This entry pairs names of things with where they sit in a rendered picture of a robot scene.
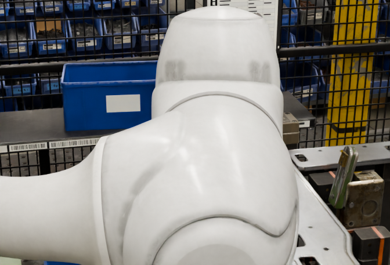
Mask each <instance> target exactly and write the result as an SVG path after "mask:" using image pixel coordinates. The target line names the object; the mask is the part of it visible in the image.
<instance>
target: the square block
mask: <svg viewBox="0 0 390 265"><path fill-rule="evenodd" d="M283 141H284V143H285V145H286V147H287V149H288V150H296V149H297V143H299V122H298V120H297V119H296V118H295V117H294V116H293V115H292V114H291V113H290V112H284V113H283Z"/></svg>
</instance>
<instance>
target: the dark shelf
mask: <svg viewBox="0 0 390 265"><path fill-rule="evenodd" d="M282 94H283V112H290V113H291V114H292V115H293V116H294V117H295V118H296V119H297V120H298V122H299V128H300V129H306V128H314V127H315V126H316V118H315V117H314V116H313V115H312V114H311V113H310V112H309V111H308V110H307V109H306V108H305V107H304V106H303V105H302V104H301V103H300V102H299V101H298V100H297V99H296V98H295V97H294V96H293V95H292V94H291V93H290V92H289V91H286V92H282ZM123 130H126V129H103V130H76V131H66V130H65V124H64V111H63V108H49V109H40V110H25V111H10V112H0V154H10V153H22V152H29V151H41V150H55V149H64V148H79V147H93V146H96V145H97V143H98V141H99V139H100V138H101V137H103V136H109V135H113V134H115V133H118V132H121V131H123Z"/></svg>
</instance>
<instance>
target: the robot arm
mask: <svg viewBox="0 0 390 265"><path fill-rule="evenodd" d="M298 230H299V195H298V186H297V180H296V176H295V170H294V167H293V163H292V160H291V157H290V154H289V152H288V149H287V147H286V145H285V143H284V141H283V94H282V92H281V90H280V68H279V62H278V59H277V54H276V49H275V45H274V42H273V38H272V35H271V33H270V30H269V27H268V24H267V22H266V20H265V19H264V18H262V17H261V16H258V15H256V14H253V13H251V12H248V11H246V10H242V9H239V8H233V7H230V6H207V7H203V8H197V9H194V10H190V11H188V12H185V13H182V14H179V15H177V16H175V17H174V18H173V19H172V20H171V23H170V25H169V27H168V29H167V33H166V35H165V38H164V41H163V43H162V47H161V51H160V55H159V58H158V62H157V69H156V87H155V89H154V90H153V93H152V98H151V120H149V121H147V122H144V123H142V124H140V125H137V126H134V127H132V128H129V129H126V130H123V131H121V132H118V133H115V134H113V135H109V136H103V137H101V138H100V139H99V141H98V143H97V145H96V146H95V148H94V149H93V151H92V152H91V153H90V154H89V155H88V156H87V157H86V158H85V159H84V160H83V161H82V162H81V163H79V164H78V165H76V166H73V167H72V168H70V169H66V170H63V171H60V172H56V173H51V174H48V175H41V176H29V177H8V176H0V256H1V257H9V258H14V259H24V260H40V261H50V262H66V263H76V264H81V265H292V263H293V260H294V256H295V251H296V248H297V241H298Z"/></svg>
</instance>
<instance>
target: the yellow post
mask: <svg viewBox="0 0 390 265"><path fill-rule="evenodd" d="M372 1H373V0H366V4H369V3H372ZM374 3H379V0H374ZM347 4H348V0H342V2H341V5H347ZM349 4H350V5H355V4H356V0H350V3H349ZM358 4H364V0H358ZM336 5H340V0H337V1H336ZM339 8H340V7H336V9H335V23H338V16H339ZM363 8H364V6H357V16H356V22H360V21H363ZM371 8H372V5H366V9H365V16H364V21H370V20H371ZM347 9H348V7H347V6H343V7H341V17H340V23H346V17H347ZM355 9H356V6H350V7H349V17H348V22H355ZM377 14H378V5H374V8H373V20H372V21H377ZM376 25H377V23H372V26H371V38H375V32H376ZM353 29H354V24H348V30H347V38H346V40H348V39H353ZM345 30H346V24H340V31H339V39H338V40H345ZM337 31H338V25H334V38H333V41H336V40H337ZM369 31H370V23H364V28H363V39H367V38H369ZM361 33H362V23H358V24H356V30H355V39H361ZM366 61H367V57H361V59H360V72H366ZM342 65H343V59H337V67H336V74H342ZM358 65H359V57H358V58H353V62H352V73H356V72H358ZM372 66H373V57H369V62H368V68H367V72H372ZM334 67H335V59H332V61H331V74H334ZM350 68H351V58H348V59H345V65H344V74H347V73H350ZM349 76H350V75H344V78H343V86H342V90H348V88H349ZM357 77H358V75H357V74H354V75H351V88H350V89H356V84H357ZM341 79H342V75H338V76H335V89H334V90H341ZM364 80H365V74H359V84H358V89H364ZM333 82H334V76H330V91H333ZM370 84H371V74H367V80H366V88H370ZM363 92H364V90H358V91H357V103H356V105H361V104H363ZM340 93H341V92H334V104H333V107H339V106H340ZM332 96H333V93H329V99H328V107H331V104H332ZM369 96H370V90H366V92H365V98H364V104H368V103H369ZM355 97H356V91H350V95H349V106H353V105H355ZM347 101H348V91H347V92H342V99H341V106H347ZM368 107H369V106H364V110H363V120H367V113H368ZM346 109H347V107H345V108H341V113H340V122H345V121H346ZM354 109H355V107H349V108H348V121H353V116H354ZM338 114H339V108H334V109H333V118H332V123H333V122H338ZM361 116H362V106H360V107H356V115H355V121H361ZM366 125H367V122H362V134H361V136H364V135H366ZM337 127H338V124H332V126H331V139H332V138H337ZM352 128H353V123H347V128H346V137H352ZM344 134H345V124H340V127H339V134H338V137H344ZM359 134H360V122H355V128H354V134H353V136H359Z"/></svg>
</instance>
